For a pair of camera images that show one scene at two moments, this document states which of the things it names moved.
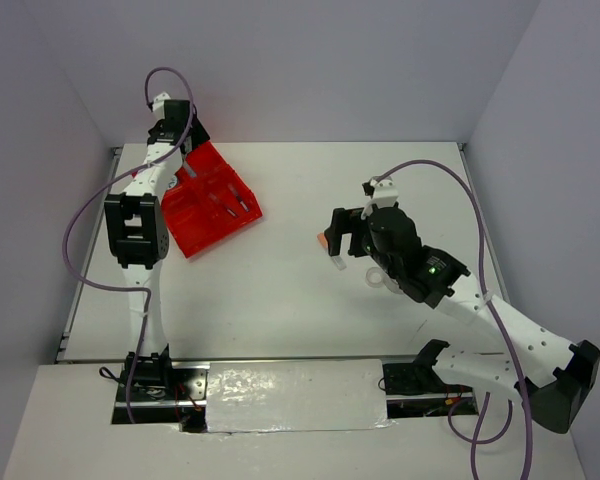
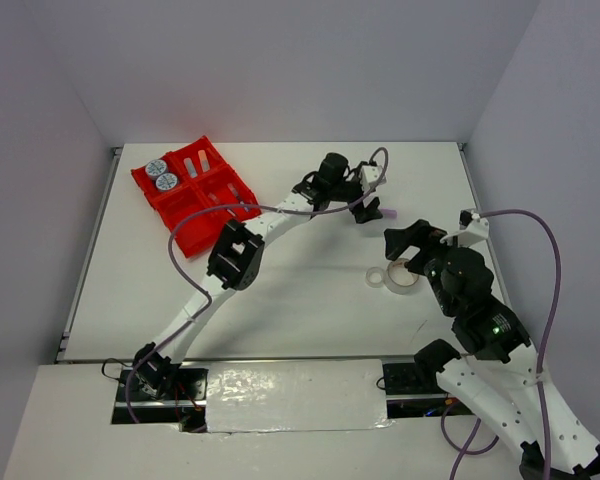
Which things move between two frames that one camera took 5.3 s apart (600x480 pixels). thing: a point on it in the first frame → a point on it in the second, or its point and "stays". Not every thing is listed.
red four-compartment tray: x=210 y=202 stays
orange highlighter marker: x=337 y=260 → x=204 y=162
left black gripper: x=198 y=133 → x=369 y=212
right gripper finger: x=340 y=221 → x=398 y=241
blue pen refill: x=239 y=198 stays
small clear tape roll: x=374 y=277 stays
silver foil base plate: x=307 y=395 stays
